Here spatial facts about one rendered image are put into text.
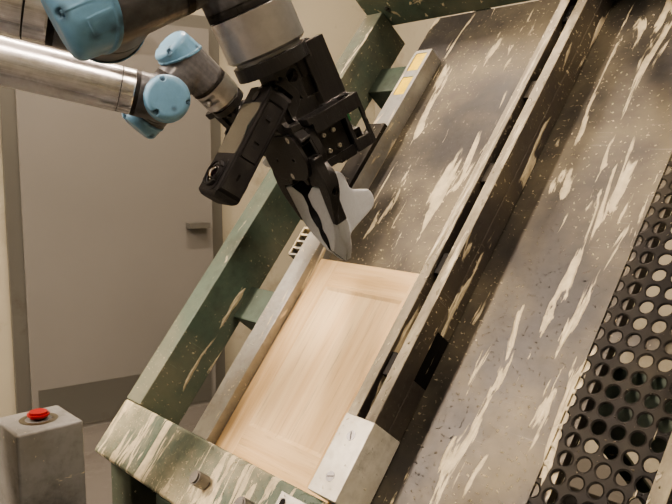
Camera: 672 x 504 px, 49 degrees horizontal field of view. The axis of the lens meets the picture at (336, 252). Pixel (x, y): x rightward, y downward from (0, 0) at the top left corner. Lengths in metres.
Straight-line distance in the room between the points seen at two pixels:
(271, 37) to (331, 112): 0.09
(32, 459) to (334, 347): 0.57
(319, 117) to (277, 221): 1.03
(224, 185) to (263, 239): 1.03
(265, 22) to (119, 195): 3.42
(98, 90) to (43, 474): 0.68
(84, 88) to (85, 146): 2.75
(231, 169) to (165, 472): 0.86
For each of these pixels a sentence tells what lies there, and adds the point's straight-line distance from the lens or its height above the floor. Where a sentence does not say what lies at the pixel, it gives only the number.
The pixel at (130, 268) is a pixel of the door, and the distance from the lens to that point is 4.11.
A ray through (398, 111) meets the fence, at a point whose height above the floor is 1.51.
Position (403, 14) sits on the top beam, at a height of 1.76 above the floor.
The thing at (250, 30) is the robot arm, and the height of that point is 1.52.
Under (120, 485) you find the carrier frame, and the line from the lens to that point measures 1.64.
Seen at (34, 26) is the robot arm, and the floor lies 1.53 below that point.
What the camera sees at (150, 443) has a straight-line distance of 1.50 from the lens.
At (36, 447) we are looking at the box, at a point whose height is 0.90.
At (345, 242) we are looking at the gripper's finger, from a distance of 0.73.
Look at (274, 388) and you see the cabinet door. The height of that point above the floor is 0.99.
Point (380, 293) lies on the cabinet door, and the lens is 1.32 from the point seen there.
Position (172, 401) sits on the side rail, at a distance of 1.63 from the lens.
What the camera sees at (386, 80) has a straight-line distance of 1.88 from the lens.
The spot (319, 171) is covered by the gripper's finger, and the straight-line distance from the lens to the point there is 0.68.
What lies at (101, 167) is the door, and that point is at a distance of 4.03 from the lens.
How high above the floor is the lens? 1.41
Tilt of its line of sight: 7 degrees down
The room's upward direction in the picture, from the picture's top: straight up
